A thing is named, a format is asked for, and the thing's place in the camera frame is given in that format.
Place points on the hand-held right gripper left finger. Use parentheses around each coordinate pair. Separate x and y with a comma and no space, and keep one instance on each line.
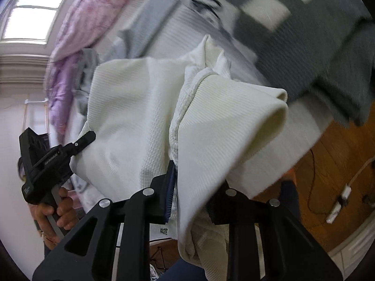
(170,187)

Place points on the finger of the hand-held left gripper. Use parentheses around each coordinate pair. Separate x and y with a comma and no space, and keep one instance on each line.
(83,140)

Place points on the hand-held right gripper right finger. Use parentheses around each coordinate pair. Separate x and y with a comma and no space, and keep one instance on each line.
(231,210)

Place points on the white button-up jacket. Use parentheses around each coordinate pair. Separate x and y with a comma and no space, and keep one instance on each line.
(131,108)

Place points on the person's left hand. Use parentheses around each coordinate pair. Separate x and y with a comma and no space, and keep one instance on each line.
(66,213)

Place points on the grey hoodie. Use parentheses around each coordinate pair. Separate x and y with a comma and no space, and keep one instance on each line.
(85,64)

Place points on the white power strip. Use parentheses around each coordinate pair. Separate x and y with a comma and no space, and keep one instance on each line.
(334,213)

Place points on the purple floral quilt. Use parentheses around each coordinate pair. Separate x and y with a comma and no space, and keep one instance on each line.
(76,35)

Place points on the window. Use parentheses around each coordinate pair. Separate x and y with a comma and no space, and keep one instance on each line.
(29,20)

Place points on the grey checkered sweater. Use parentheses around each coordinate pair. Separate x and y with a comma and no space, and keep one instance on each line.
(293,64)

